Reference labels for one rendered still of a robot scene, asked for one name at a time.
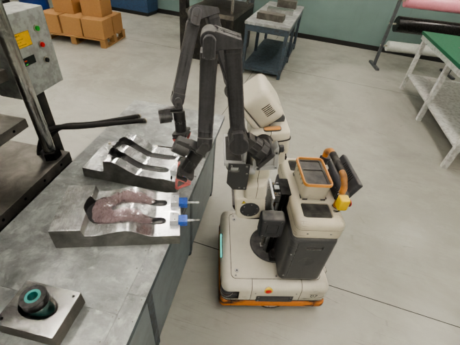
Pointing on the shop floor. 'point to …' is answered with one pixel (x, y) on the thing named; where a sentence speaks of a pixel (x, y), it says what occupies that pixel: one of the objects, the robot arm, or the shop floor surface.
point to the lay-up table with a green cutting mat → (440, 88)
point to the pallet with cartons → (85, 21)
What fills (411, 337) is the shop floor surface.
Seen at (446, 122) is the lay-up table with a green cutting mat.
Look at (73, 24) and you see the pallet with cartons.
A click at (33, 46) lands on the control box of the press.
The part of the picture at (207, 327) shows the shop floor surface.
